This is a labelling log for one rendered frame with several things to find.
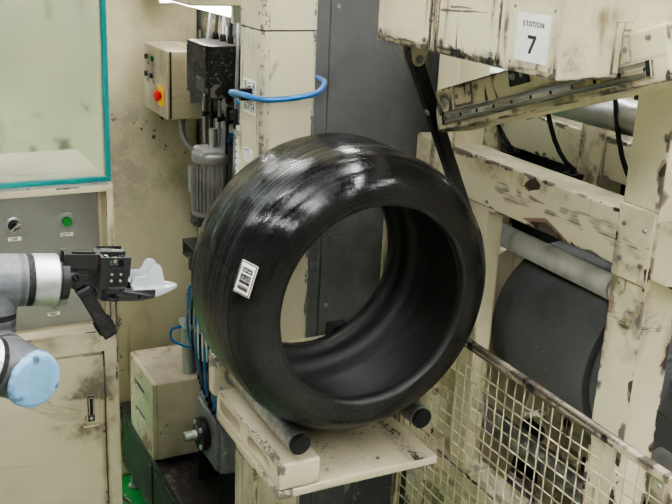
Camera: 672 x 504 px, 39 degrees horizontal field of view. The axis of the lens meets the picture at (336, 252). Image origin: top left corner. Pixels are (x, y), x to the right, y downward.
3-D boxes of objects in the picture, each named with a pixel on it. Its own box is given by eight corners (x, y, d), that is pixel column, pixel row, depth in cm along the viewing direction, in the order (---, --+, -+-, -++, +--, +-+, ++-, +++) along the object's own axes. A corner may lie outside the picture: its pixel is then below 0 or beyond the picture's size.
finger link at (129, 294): (158, 292, 169) (108, 293, 165) (157, 300, 170) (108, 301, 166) (150, 283, 173) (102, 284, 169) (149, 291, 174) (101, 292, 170)
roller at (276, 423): (223, 370, 214) (240, 359, 215) (232, 385, 216) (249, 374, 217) (286, 444, 185) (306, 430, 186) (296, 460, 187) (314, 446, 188)
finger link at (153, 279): (184, 266, 172) (133, 266, 167) (180, 297, 173) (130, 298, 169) (178, 261, 174) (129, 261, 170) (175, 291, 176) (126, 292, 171)
